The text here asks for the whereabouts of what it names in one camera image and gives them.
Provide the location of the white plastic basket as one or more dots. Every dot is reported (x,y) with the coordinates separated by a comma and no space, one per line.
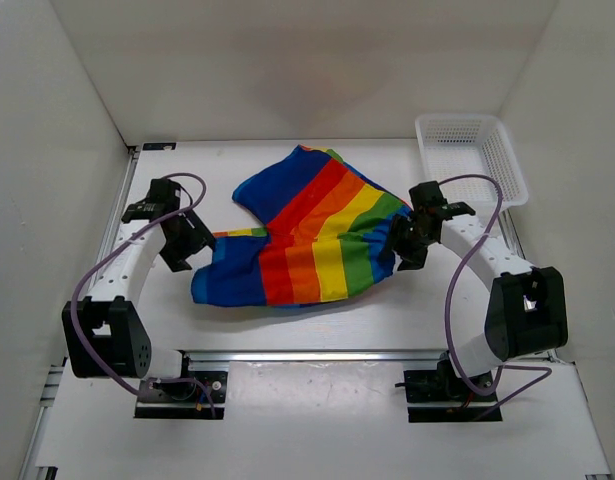
(457,144)

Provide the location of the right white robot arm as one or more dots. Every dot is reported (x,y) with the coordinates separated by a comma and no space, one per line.
(526,312)

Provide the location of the rainbow striped shorts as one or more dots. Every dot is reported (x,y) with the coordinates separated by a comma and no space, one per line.
(322,236)

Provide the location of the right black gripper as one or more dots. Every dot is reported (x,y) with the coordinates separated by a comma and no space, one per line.
(411,258)

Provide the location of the black corner label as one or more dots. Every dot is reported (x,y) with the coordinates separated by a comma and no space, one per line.
(159,146)

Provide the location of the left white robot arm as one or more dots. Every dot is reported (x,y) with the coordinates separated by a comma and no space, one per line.
(104,334)

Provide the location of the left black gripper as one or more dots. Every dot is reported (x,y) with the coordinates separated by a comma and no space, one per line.
(199,238)

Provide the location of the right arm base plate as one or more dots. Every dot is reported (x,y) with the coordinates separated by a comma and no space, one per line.
(440,396)

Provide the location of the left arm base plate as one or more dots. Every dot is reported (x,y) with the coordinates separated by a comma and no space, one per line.
(202,399)

